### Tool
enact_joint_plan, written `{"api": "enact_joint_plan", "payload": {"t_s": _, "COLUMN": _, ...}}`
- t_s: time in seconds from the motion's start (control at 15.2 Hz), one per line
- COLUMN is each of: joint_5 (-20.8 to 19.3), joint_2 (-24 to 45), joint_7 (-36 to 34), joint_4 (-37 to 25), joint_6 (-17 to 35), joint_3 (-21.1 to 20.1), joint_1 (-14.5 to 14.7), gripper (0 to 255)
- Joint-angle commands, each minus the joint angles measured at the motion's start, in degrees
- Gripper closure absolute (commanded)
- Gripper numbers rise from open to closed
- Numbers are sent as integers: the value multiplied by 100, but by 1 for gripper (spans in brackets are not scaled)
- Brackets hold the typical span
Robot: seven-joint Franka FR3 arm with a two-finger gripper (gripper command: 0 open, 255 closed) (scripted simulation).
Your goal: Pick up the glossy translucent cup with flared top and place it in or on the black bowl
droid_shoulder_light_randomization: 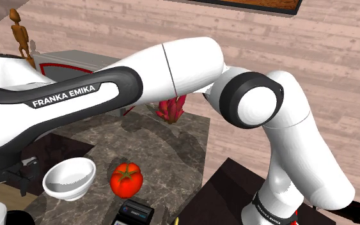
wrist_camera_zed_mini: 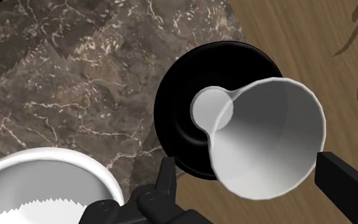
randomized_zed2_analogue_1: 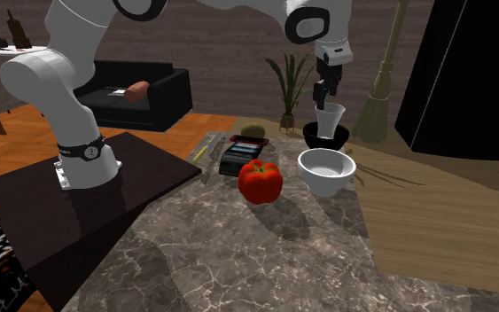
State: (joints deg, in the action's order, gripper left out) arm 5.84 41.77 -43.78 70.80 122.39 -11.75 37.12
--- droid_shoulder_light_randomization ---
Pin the yellow thin object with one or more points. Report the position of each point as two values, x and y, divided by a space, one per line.
177 221

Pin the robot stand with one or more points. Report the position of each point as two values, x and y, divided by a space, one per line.
223 193

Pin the black round object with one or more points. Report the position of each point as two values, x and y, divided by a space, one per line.
19 218

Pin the grey box with red line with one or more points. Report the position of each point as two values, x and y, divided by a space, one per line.
69 59

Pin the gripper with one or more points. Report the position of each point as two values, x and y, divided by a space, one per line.
5 178

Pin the wall picture with dark frame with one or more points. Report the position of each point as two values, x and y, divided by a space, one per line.
260 3

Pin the brown wooden figure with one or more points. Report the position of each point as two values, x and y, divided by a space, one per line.
20 34

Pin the white bowl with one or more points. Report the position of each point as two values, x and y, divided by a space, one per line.
73 184

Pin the black handheld card terminal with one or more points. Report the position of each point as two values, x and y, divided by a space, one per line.
134 215

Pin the red dragon fruit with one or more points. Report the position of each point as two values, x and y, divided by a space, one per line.
171 110

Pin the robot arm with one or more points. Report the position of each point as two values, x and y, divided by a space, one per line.
198 65

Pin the red tomato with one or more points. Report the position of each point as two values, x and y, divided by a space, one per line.
126 184

